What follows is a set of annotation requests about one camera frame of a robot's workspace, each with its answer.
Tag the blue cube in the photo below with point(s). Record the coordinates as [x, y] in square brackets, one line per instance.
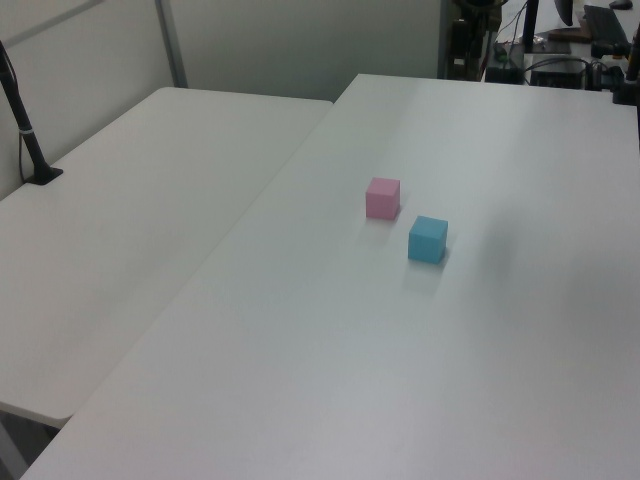
[426, 242]

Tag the pink cube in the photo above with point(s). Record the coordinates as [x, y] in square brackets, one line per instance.
[382, 200]

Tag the white side table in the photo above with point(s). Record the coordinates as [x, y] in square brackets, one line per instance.
[130, 210]

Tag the dark metal rack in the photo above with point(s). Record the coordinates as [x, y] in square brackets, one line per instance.
[467, 42]

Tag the black electronics box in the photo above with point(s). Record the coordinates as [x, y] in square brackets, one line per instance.
[556, 74]

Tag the black monitor stand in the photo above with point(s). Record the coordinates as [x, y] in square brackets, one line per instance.
[530, 27]

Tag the black clamp stand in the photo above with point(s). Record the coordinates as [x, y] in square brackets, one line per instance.
[628, 80]

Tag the black keyboard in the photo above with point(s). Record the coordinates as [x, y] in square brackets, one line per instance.
[604, 22]

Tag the grey metal partition post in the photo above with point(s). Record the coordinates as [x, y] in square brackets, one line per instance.
[173, 45]

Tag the black camera pole with base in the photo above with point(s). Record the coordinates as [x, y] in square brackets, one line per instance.
[24, 131]

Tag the black camera on mount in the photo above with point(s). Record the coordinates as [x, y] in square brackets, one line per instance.
[607, 49]

